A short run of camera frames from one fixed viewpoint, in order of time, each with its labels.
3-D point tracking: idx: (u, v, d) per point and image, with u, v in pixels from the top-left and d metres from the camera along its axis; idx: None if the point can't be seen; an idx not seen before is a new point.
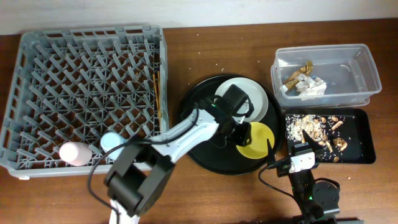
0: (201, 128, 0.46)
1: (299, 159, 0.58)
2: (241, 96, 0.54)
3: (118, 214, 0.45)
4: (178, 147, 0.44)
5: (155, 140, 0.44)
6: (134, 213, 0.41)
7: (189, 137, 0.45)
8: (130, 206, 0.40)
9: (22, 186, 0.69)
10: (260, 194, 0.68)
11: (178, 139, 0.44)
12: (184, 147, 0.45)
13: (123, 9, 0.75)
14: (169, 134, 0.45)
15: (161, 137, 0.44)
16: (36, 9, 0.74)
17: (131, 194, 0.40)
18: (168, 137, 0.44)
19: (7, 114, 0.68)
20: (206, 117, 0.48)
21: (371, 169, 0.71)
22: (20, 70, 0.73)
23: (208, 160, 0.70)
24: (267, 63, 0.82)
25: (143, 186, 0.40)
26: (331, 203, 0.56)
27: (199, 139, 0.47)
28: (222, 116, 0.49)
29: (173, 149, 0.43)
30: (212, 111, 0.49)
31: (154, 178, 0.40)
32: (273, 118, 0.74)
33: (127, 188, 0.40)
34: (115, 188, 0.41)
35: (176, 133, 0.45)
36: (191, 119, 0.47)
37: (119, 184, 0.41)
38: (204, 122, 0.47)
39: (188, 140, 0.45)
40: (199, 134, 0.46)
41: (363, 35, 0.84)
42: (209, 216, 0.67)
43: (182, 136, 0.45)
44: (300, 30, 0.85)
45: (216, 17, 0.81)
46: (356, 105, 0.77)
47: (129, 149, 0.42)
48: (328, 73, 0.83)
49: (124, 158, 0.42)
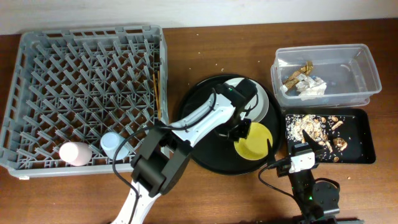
0: (218, 113, 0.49)
1: (299, 159, 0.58)
2: (252, 88, 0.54)
3: (138, 196, 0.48)
4: (197, 132, 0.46)
5: (175, 126, 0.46)
6: (157, 192, 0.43)
7: (208, 121, 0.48)
8: (155, 186, 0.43)
9: (22, 186, 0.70)
10: (260, 193, 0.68)
11: (197, 125, 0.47)
12: (203, 131, 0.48)
13: (123, 9, 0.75)
14: (188, 119, 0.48)
15: (180, 124, 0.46)
16: (36, 9, 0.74)
17: (156, 175, 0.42)
18: (187, 122, 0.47)
19: (7, 114, 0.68)
20: (222, 101, 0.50)
21: (371, 169, 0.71)
22: (20, 70, 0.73)
23: (208, 160, 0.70)
24: (267, 63, 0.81)
25: (166, 168, 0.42)
26: (331, 203, 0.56)
27: (217, 122, 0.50)
28: (239, 98, 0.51)
29: (193, 132, 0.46)
30: (229, 95, 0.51)
31: (176, 162, 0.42)
32: (273, 118, 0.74)
33: (151, 171, 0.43)
34: (142, 168, 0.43)
35: (196, 118, 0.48)
36: (209, 104, 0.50)
37: (145, 165, 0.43)
38: (221, 106, 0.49)
39: (206, 124, 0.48)
40: (217, 118, 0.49)
41: (363, 35, 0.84)
42: (209, 216, 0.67)
43: (201, 121, 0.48)
44: (300, 30, 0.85)
45: (216, 17, 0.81)
46: (356, 106, 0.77)
47: (151, 134, 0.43)
48: (328, 73, 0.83)
49: (148, 143, 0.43)
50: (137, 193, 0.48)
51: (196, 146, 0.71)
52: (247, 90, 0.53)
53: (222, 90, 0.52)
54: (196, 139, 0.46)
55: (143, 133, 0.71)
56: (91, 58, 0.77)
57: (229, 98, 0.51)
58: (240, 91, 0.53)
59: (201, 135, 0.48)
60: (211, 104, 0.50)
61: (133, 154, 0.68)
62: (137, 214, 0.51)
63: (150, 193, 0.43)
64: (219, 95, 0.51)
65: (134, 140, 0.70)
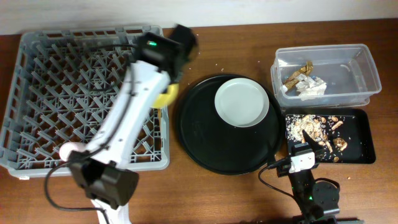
0: (142, 94, 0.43)
1: (299, 159, 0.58)
2: (187, 36, 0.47)
3: (103, 211, 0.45)
4: (122, 140, 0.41)
5: (94, 145, 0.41)
6: (117, 205, 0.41)
7: (130, 115, 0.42)
8: (112, 201, 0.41)
9: (22, 186, 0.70)
10: (260, 194, 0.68)
11: (118, 133, 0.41)
12: (130, 130, 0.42)
13: (123, 9, 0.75)
14: (105, 130, 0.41)
15: (96, 143, 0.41)
16: (36, 9, 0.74)
17: (104, 194, 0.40)
18: (103, 139, 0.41)
19: (7, 114, 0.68)
20: (146, 76, 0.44)
21: (371, 169, 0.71)
22: (20, 70, 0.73)
23: (209, 160, 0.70)
24: (267, 63, 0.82)
25: (110, 188, 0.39)
26: (331, 203, 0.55)
27: (150, 101, 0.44)
28: (166, 53, 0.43)
29: (115, 146, 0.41)
30: (155, 50, 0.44)
31: (112, 185, 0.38)
32: (273, 118, 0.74)
33: (99, 195, 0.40)
34: (90, 196, 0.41)
35: (114, 122, 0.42)
36: (128, 88, 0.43)
37: (91, 193, 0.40)
38: (144, 84, 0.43)
39: (132, 122, 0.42)
40: (144, 99, 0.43)
41: (363, 35, 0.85)
42: (209, 216, 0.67)
43: (124, 117, 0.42)
44: (300, 30, 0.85)
45: (216, 17, 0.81)
46: (356, 105, 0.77)
47: (73, 171, 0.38)
48: (328, 73, 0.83)
49: (77, 178, 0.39)
50: (101, 208, 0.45)
51: (196, 146, 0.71)
52: (178, 39, 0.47)
53: (140, 51, 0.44)
54: (123, 150, 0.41)
55: (143, 133, 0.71)
56: (91, 59, 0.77)
57: (157, 53, 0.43)
58: (166, 43, 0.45)
59: (132, 132, 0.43)
60: (130, 89, 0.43)
61: (133, 154, 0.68)
62: (114, 223, 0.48)
63: (113, 208, 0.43)
64: (137, 65, 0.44)
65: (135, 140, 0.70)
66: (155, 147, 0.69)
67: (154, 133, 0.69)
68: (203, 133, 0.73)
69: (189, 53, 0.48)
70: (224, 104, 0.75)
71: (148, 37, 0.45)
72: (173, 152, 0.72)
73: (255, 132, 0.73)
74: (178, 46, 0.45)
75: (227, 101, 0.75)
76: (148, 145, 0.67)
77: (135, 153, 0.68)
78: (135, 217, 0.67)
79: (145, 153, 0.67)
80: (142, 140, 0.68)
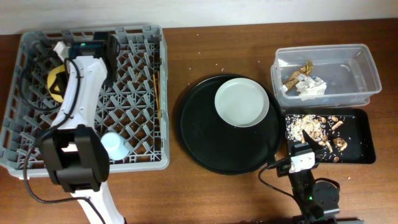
0: (89, 74, 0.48)
1: (299, 159, 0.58)
2: (105, 35, 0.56)
3: (87, 198, 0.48)
4: (83, 108, 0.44)
5: (58, 119, 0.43)
6: (96, 180, 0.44)
7: (86, 89, 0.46)
8: (89, 177, 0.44)
9: (22, 186, 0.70)
10: (260, 193, 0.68)
11: (78, 104, 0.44)
12: (89, 101, 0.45)
13: (123, 9, 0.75)
14: (64, 106, 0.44)
15: (60, 116, 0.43)
16: (35, 9, 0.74)
17: (81, 170, 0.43)
18: (66, 109, 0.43)
19: (7, 114, 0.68)
20: (84, 62, 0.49)
21: (371, 169, 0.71)
22: (20, 70, 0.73)
23: (208, 160, 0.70)
24: (268, 63, 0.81)
25: (84, 160, 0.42)
26: (331, 203, 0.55)
27: (98, 82, 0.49)
28: (94, 47, 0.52)
29: (79, 114, 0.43)
30: (87, 48, 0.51)
31: (86, 149, 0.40)
32: (273, 119, 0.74)
33: (76, 170, 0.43)
34: (68, 179, 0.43)
35: (71, 98, 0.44)
36: (74, 74, 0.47)
37: (69, 171, 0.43)
38: (88, 68, 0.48)
39: (88, 94, 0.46)
40: (93, 79, 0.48)
41: (363, 35, 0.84)
42: (209, 216, 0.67)
43: (80, 93, 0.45)
44: (301, 30, 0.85)
45: (216, 17, 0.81)
46: (356, 105, 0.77)
47: (45, 147, 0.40)
48: (328, 73, 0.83)
49: (50, 155, 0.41)
50: (85, 196, 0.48)
51: (196, 146, 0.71)
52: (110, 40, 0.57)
53: (75, 53, 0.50)
54: (87, 116, 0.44)
55: (143, 133, 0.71)
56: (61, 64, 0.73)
57: (89, 51, 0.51)
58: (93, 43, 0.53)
59: (91, 104, 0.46)
60: (76, 73, 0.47)
61: (133, 154, 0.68)
62: (102, 210, 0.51)
63: (94, 188, 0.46)
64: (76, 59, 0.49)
65: (134, 140, 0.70)
66: (155, 147, 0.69)
67: (154, 133, 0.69)
68: (203, 133, 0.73)
69: (115, 46, 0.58)
70: (224, 104, 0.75)
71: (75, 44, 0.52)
72: (173, 152, 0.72)
73: (255, 132, 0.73)
74: (102, 41, 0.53)
75: (227, 101, 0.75)
76: (148, 145, 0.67)
77: (135, 153, 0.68)
78: (135, 217, 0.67)
79: (145, 153, 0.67)
80: (142, 140, 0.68)
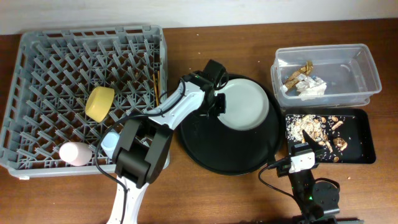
0: (190, 97, 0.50)
1: (299, 159, 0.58)
2: (219, 68, 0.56)
3: (126, 190, 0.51)
4: (174, 116, 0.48)
5: (153, 112, 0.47)
6: (144, 181, 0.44)
7: (180, 107, 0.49)
8: (141, 175, 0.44)
9: (22, 186, 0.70)
10: (260, 193, 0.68)
11: (173, 109, 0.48)
12: (180, 114, 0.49)
13: (123, 9, 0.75)
14: (162, 105, 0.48)
15: (156, 109, 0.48)
16: (36, 9, 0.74)
17: (139, 163, 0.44)
18: (161, 109, 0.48)
19: (7, 114, 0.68)
20: (191, 88, 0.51)
21: (371, 169, 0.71)
22: (20, 70, 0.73)
23: (209, 160, 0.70)
24: (268, 63, 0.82)
25: (149, 155, 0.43)
26: (331, 203, 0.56)
27: (192, 106, 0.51)
28: (206, 83, 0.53)
29: (170, 118, 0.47)
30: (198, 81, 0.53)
31: (157, 146, 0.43)
32: (273, 118, 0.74)
33: (133, 160, 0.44)
34: (125, 163, 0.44)
35: (170, 102, 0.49)
36: (180, 90, 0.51)
37: (128, 158, 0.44)
38: (192, 91, 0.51)
39: (182, 110, 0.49)
40: (189, 102, 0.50)
41: (362, 35, 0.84)
42: (209, 216, 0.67)
43: (176, 104, 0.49)
44: (301, 30, 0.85)
45: (216, 17, 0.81)
46: (356, 105, 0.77)
47: (129, 126, 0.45)
48: (328, 73, 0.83)
49: (128, 134, 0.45)
50: (125, 186, 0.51)
51: (196, 146, 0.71)
52: (215, 70, 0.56)
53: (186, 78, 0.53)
54: (174, 124, 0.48)
55: None
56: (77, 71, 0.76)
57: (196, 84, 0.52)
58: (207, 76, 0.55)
59: (181, 117, 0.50)
60: (181, 89, 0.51)
61: None
62: (129, 208, 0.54)
63: (137, 185, 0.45)
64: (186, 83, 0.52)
65: None
66: None
67: None
68: (202, 133, 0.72)
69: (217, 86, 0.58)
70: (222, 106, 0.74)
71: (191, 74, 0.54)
72: (173, 152, 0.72)
73: (255, 132, 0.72)
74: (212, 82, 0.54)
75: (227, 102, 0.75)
76: None
77: None
78: None
79: None
80: None
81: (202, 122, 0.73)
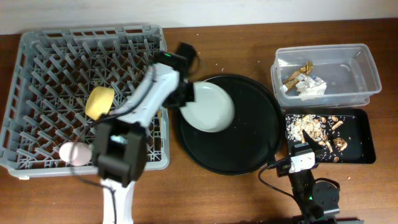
0: (161, 83, 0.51)
1: (299, 159, 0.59)
2: (190, 53, 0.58)
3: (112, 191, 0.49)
4: (145, 109, 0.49)
5: (124, 111, 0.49)
6: (128, 179, 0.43)
7: (153, 95, 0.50)
8: (124, 174, 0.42)
9: (21, 186, 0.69)
10: (260, 193, 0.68)
11: (143, 102, 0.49)
12: (153, 104, 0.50)
13: (123, 9, 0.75)
14: (132, 101, 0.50)
15: (127, 107, 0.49)
16: (36, 9, 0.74)
17: (120, 164, 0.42)
18: (129, 106, 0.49)
19: (7, 114, 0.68)
20: (163, 71, 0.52)
21: (371, 169, 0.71)
22: (20, 70, 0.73)
23: (209, 160, 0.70)
24: (268, 63, 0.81)
25: (127, 154, 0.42)
26: (331, 203, 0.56)
27: (167, 89, 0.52)
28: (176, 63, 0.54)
29: (141, 111, 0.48)
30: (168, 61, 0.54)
31: (132, 142, 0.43)
32: (273, 118, 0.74)
33: (114, 161, 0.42)
34: (106, 166, 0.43)
35: (139, 96, 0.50)
36: (149, 78, 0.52)
37: (109, 160, 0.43)
38: (163, 75, 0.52)
39: (154, 98, 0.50)
40: (163, 88, 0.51)
41: (363, 35, 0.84)
42: (209, 216, 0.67)
43: (146, 97, 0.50)
44: (301, 30, 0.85)
45: (216, 17, 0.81)
46: (356, 105, 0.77)
47: (102, 129, 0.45)
48: (328, 73, 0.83)
49: (102, 136, 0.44)
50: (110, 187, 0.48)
51: (196, 146, 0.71)
52: (188, 56, 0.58)
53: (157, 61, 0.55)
54: (147, 116, 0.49)
55: None
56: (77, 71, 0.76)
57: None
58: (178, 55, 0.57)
59: (155, 106, 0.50)
60: (152, 78, 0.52)
61: None
62: (120, 206, 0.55)
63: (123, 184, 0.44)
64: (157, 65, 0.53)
65: None
66: (155, 147, 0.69)
67: (154, 133, 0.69)
68: (202, 133, 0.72)
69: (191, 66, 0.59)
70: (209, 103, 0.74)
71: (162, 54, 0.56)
72: (172, 152, 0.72)
73: (255, 132, 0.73)
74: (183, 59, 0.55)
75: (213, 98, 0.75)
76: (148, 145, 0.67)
77: None
78: (134, 216, 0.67)
79: None
80: None
81: (202, 122, 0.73)
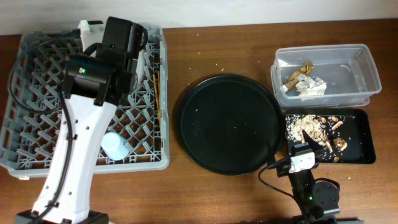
0: (83, 135, 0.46)
1: (299, 159, 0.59)
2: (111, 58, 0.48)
3: None
4: (71, 193, 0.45)
5: (44, 205, 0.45)
6: None
7: (73, 162, 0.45)
8: None
9: (22, 186, 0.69)
10: (260, 194, 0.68)
11: (65, 182, 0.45)
12: (79, 170, 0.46)
13: (123, 9, 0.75)
14: (50, 185, 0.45)
15: (46, 201, 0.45)
16: (36, 9, 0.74)
17: None
18: (51, 195, 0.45)
19: (7, 114, 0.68)
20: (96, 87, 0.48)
21: (371, 169, 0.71)
22: (20, 70, 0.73)
23: (209, 161, 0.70)
24: (268, 63, 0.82)
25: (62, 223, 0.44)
26: (331, 203, 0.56)
27: (96, 136, 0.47)
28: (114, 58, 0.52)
29: (64, 198, 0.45)
30: (91, 76, 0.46)
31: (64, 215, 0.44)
32: (273, 118, 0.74)
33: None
34: None
35: (58, 173, 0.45)
36: (67, 136, 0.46)
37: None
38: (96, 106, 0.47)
39: (79, 161, 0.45)
40: (86, 140, 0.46)
41: (362, 35, 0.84)
42: (209, 216, 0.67)
43: (66, 168, 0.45)
44: (300, 30, 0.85)
45: (216, 17, 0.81)
46: (357, 105, 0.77)
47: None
48: (328, 73, 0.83)
49: None
50: None
51: (196, 147, 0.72)
52: (119, 33, 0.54)
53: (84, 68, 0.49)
54: (76, 198, 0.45)
55: (143, 133, 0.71)
56: None
57: (94, 77, 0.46)
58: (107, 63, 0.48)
59: (83, 167, 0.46)
60: (68, 134, 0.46)
61: (133, 154, 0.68)
62: None
63: None
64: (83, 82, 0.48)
65: (135, 140, 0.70)
66: (155, 147, 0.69)
67: (154, 133, 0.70)
68: (202, 133, 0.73)
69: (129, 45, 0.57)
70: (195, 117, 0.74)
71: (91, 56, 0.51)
72: (172, 152, 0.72)
73: (255, 132, 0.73)
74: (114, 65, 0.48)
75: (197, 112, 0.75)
76: (148, 145, 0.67)
77: (135, 153, 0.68)
78: (135, 216, 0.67)
79: (145, 153, 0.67)
80: (142, 140, 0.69)
81: (202, 123, 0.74)
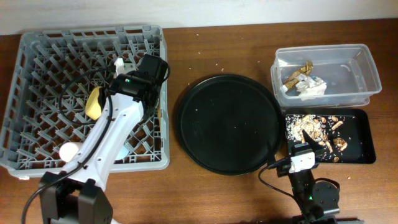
0: (120, 119, 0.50)
1: (299, 159, 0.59)
2: (157, 62, 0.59)
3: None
4: (101, 160, 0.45)
5: (71, 167, 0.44)
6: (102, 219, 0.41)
7: (109, 136, 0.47)
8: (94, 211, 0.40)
9: (22, 186, 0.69)
10: (260, 193, 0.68)
11: (96, 152, 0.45)
12: (111, 149, 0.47)
13: (123, 9, 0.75)
14: (83, 152, 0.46)
15: (75, 163, 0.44)
16: (36, 9, 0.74)
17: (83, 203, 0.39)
18: (81, 159, 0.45)
19: (7, 114, 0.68)
20: (122, 103, 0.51)
21: (371, 168, 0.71)
22: (20, 70, 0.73)
23: (209, 160, 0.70)
24: (268, 63, 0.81)
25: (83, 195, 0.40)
26: (331, 203, 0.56)
27: (128, 126, 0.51)
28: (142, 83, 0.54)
29: (94, 164, 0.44)
30: (130, 87, 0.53)
31: (86, 190, 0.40)
32: (273, 118, 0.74)
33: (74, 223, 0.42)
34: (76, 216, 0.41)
35: (93, 142, 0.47)
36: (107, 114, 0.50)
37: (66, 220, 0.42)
38: (122, 110, 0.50)
39: (114, 137, 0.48)
40: (122, 124, 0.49)
41: (362, 35, 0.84)
42: (209, 216, 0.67)
43: (103, 139, 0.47)
44: (300, 30, 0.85)
45: (216, 17, 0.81)
46: (356, 106, 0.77)
47: (47, 195, 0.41)
48: (328, 72, 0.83)
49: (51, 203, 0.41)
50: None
51: (196, 146, 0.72)
52: (151, 63, 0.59)
53: (117, 88, 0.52)
54: (101, 168, 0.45)
55: (143, 133, 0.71)
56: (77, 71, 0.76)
57: (131, 89, 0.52)
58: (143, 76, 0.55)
59: (115, 147, 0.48)
60: (109, 115, 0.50)
61: (133, 154, 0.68)
62: None
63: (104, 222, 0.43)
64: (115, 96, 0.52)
65: (134, 140, 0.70)
66: (155, 147, 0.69)
67: (154, 133, 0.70)
68: (203, 132, 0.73)
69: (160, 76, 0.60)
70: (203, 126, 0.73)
71: (121, 78, 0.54)
72: (172, 152, 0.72)
73: (255, 132, 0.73)
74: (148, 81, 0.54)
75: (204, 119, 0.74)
76: (148, 145, 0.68)
77: (135, 153, 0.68)
78: (134, 216, 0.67)
79: (145, 153, 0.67)
80: (142, 140, 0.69)
81: (203, 124, 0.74)
